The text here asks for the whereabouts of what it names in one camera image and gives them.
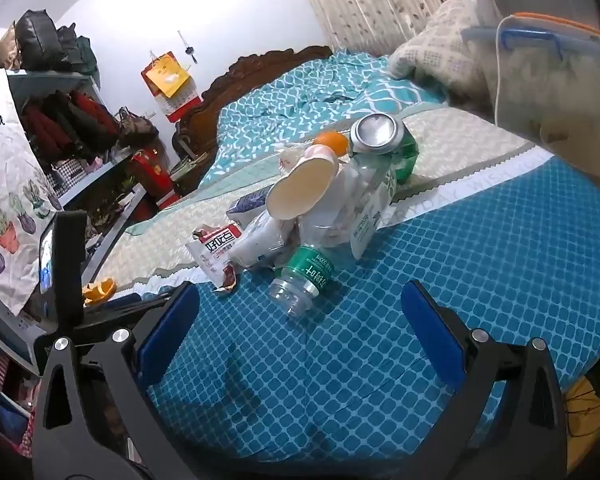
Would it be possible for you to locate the red white snack wrapper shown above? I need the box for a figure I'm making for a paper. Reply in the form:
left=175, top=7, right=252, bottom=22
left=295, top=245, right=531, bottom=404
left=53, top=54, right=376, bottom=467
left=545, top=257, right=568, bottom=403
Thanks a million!
left=186, top=223, right=242, bottom=294

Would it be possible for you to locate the white tissue pack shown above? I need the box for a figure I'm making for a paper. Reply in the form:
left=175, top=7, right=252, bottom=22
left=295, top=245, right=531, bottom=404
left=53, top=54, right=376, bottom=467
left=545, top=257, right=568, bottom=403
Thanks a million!
left=228, top=210, right=294, bottom=269

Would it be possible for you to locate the clear bottle green label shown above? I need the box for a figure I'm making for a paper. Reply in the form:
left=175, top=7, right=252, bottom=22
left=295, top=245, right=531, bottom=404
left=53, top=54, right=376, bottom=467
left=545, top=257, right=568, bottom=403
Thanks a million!
left=268, top=245, right=335, bottom=318

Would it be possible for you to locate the clear plastic bottle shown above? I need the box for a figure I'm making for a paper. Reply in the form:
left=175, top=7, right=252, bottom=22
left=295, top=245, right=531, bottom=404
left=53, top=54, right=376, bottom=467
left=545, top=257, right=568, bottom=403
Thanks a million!
left=298, top=154, right=396, bottom=264

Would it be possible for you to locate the blue carton box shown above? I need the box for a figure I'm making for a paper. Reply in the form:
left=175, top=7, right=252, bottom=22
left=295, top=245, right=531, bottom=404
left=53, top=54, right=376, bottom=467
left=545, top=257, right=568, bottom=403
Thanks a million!
left=226, top=184, right=273, bottom=229

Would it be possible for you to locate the white paper cup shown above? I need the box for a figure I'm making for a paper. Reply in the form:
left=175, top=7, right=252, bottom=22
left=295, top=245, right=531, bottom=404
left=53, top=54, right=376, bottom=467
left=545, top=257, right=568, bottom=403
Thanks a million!
left=265, top=144, right=339, bottom=221

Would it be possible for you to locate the orange peel half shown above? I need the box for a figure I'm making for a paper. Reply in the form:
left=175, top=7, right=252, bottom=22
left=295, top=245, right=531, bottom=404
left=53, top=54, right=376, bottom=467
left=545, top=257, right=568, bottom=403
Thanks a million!
left=313, top=131, right=349, bottom=157

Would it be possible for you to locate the orange peel at bed edge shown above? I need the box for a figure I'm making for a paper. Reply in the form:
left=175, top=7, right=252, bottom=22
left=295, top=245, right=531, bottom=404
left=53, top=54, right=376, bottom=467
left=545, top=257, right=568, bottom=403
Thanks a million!
left=82, top=278, right=117, bottom=307

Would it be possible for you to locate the patterned bed sheet cover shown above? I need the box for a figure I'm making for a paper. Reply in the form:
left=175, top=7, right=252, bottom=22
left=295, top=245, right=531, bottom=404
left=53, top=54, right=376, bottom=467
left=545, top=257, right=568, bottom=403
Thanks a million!
left=99, top=106, right=600, bottom=465

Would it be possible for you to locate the black phone on stand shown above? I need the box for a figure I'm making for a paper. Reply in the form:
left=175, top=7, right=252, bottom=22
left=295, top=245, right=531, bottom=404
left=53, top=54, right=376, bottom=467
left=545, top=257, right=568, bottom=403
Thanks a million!
left=38, top=210, right=87, bottom=333

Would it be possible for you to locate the red gift box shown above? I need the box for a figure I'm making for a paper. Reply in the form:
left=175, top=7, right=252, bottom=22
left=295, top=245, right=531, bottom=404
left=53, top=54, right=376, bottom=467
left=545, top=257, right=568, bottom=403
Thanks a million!
left=130, top=148, right=181, bottom=209

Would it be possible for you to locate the metal storage shelf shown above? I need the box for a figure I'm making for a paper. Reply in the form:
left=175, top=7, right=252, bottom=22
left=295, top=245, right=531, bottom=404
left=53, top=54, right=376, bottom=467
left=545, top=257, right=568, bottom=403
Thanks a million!
left=6, top=70, right=145, bottom=282

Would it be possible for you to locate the cactus print cloth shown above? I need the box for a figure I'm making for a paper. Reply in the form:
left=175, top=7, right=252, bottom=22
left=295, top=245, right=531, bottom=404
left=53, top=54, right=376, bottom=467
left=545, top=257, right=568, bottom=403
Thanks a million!
left=0, top=70, right=61, bottom=314

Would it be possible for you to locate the carved wooden headboard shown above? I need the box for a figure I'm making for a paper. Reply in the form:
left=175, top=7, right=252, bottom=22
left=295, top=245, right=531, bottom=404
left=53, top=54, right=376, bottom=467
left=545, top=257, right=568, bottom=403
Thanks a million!
left=172, top=46, right=332, bottom=196

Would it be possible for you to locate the grey patterned folded blanket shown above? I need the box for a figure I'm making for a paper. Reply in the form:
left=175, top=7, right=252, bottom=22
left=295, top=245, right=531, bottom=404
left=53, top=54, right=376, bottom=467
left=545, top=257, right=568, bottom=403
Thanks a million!
left=388, top=0, right=502, bottom=101

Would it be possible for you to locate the teal white patterned quilt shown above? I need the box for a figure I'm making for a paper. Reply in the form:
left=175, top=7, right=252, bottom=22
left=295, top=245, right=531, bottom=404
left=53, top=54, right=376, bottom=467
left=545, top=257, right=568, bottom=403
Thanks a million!
left=200, top=51, right=448, bottom=186

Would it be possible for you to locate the red yellow wall calendar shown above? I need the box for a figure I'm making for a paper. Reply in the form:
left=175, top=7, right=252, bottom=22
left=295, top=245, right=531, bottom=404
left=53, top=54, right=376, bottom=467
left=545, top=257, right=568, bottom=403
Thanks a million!
left=140, top=51, right=202, bottom=124

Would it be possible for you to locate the clear bin blue handle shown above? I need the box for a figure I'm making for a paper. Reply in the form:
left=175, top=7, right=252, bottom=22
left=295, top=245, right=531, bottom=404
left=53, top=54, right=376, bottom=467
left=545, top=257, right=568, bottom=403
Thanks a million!
left=462, top=12, right=600, bottom=180

